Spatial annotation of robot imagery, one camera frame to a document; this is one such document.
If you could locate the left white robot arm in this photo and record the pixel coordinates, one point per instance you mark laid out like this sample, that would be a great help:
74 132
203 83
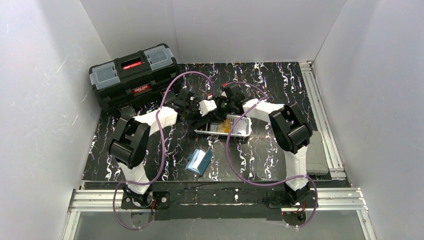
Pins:
131 137

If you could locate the orange credit card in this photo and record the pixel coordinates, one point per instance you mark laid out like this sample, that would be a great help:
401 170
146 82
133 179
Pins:
225 126

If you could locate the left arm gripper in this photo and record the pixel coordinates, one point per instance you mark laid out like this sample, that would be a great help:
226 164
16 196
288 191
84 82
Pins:
201 117

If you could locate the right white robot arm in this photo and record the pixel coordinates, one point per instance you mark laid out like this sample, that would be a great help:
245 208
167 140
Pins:
291 130

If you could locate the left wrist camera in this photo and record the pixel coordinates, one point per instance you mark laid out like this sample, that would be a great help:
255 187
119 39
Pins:
207 105

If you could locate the black red toolbox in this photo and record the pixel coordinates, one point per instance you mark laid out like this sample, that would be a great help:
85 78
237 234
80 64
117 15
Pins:
124 85

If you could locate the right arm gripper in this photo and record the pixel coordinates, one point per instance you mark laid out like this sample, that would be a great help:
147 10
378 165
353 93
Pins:
230 108

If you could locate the white credit card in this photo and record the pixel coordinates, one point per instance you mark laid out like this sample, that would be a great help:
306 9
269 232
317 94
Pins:
242 127

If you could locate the white plastic basket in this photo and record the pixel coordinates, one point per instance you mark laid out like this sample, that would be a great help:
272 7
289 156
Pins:
213 128

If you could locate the aluminium frame rail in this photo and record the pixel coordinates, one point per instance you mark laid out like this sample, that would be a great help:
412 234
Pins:
105 199

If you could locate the blue leather card holder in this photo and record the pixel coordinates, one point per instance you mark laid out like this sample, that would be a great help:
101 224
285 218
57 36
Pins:
199 161

